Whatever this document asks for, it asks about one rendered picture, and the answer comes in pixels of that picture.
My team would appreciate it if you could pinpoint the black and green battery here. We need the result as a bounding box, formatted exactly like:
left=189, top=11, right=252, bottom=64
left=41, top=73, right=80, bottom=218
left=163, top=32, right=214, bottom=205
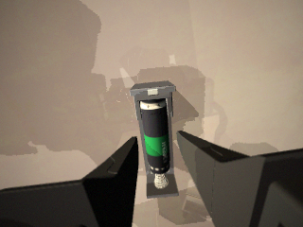
left=140, top=98, right=170, bottom=175

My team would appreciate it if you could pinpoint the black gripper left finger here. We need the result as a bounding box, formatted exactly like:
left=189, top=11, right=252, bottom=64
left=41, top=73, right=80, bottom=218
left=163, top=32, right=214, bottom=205
left=0, top=136, right=139, bottom=227

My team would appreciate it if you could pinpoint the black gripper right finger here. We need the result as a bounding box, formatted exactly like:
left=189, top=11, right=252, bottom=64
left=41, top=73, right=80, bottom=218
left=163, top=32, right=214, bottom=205
left=177, top=131, right=303, bottom=227

